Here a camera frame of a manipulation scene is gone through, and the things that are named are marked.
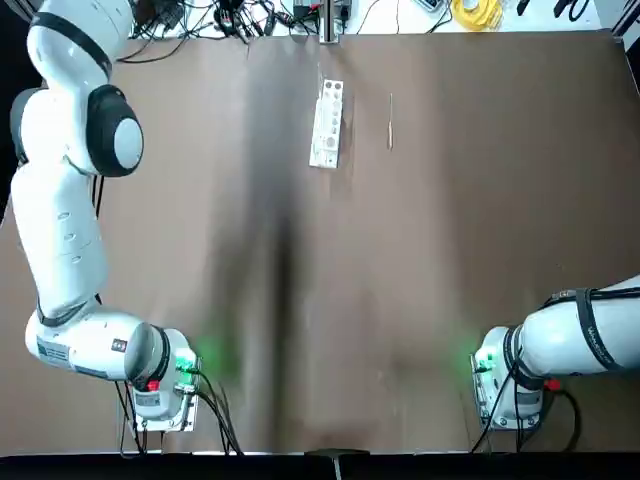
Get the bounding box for twisted wire test tube brush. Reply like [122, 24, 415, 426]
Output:
[385, 92, 396, 151]

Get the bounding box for white test tube rack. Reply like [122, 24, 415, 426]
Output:
[308, 78, 346, 170]

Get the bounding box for black base cable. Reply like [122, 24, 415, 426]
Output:
[192, 367, 246, 456]
[115, 377, 147, 456]
[547, 387, 582, 451]
[469, 364, 516, 454]

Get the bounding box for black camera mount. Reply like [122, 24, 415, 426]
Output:
[304, 448, 372, 480]

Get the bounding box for silver metal post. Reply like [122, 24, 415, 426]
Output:
[319, 0, 344, 45]

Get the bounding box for black looped table cable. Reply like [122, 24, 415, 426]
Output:
[117, 37, 190, 64]

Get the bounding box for yellow cable coil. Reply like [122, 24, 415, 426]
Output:
[452, 0, 501, 29]

